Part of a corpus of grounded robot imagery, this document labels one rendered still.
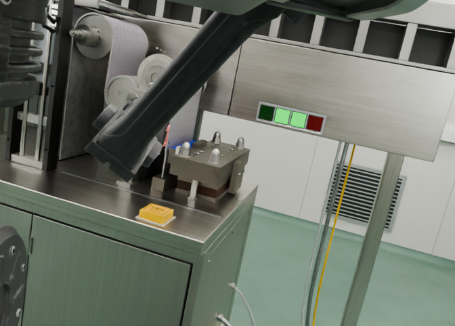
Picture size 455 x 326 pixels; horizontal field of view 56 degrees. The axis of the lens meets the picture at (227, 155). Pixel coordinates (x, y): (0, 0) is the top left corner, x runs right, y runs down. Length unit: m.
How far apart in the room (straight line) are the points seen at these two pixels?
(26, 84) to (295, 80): 1.36
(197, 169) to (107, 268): 0.38
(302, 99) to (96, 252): 0.87
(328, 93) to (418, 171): 2.52
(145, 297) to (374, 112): 0.96
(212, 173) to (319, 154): 2.72
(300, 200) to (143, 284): 2.97
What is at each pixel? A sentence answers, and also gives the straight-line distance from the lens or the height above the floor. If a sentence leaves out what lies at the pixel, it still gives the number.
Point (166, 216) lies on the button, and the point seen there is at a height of 0.92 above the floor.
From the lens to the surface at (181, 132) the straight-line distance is 1.48.
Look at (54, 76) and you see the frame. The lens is 1.41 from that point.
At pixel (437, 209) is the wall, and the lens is 4.11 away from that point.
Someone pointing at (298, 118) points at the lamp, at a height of 1.19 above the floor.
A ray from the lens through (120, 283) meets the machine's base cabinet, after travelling 1.27.
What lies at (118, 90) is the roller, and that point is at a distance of 1.44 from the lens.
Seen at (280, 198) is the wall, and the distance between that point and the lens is 4.09.
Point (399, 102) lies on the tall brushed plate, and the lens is 1.59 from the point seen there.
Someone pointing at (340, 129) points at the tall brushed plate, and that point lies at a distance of 1.58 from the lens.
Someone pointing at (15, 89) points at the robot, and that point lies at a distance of 0.27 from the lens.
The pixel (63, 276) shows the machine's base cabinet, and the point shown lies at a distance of 1.36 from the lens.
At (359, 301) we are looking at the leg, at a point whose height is 0.49.
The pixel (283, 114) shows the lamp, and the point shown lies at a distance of 1.59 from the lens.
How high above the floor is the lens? 1.34
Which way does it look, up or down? 12 degrees down
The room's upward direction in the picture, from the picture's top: 11 degrees clockwise
